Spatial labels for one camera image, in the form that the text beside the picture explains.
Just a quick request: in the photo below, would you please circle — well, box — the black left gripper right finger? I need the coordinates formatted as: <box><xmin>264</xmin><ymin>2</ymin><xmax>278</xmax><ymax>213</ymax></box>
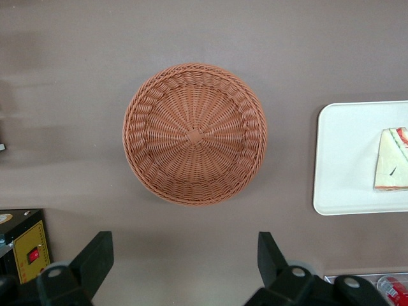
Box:
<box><xmin>247</xmin><ymin>231</ymin><xmax>334</xmax><ymax>306</ymax></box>

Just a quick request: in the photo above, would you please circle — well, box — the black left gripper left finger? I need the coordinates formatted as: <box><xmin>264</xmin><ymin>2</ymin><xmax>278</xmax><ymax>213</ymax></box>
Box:
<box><xmin>36</xmin><ymin>230</ymin><xmax>115</xmax><ymax>306</ymax></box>

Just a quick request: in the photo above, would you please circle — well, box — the triangle sandwich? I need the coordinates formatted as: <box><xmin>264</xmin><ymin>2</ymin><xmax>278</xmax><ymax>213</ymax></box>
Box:
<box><xmin>373</xmin><ymin>126</ymin><xmax>408</xmax><ymax>194</ymax></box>

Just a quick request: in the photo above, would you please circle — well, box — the red soda bottle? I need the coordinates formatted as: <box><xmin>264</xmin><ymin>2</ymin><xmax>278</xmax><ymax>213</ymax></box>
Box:
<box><xmin>377</xmin><ymin>275</ymin><xmax>408</xmax><ymax>301</ymax></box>

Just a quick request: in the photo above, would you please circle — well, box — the black machine box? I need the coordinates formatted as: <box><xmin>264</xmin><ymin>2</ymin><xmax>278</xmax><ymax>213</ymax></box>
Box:
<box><xmin>0</xmin><ymin>208</ymin><xmax>52</xmax><ymax>285</ymax></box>

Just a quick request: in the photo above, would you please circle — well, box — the clear acrylic bottle rack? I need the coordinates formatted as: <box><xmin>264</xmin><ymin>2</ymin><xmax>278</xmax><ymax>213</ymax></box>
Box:
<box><xmin>323</xmin><ymin>272</ymin><xmax>408</xmax><ymax>306</ymax></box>

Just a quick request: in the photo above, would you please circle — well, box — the round brown wicker basket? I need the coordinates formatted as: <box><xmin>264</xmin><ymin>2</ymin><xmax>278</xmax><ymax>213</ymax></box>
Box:
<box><xmin>121</xmin><ymin>62</ymin><xmax>269</xmax><ymax>208</ymax></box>

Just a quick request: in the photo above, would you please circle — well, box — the beige plastic tray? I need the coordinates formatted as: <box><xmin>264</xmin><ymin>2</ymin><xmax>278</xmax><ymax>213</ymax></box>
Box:
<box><xmin>312</xmin><ymin>99</ymin><xmax>408</xmax><ymax>217</ymax></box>

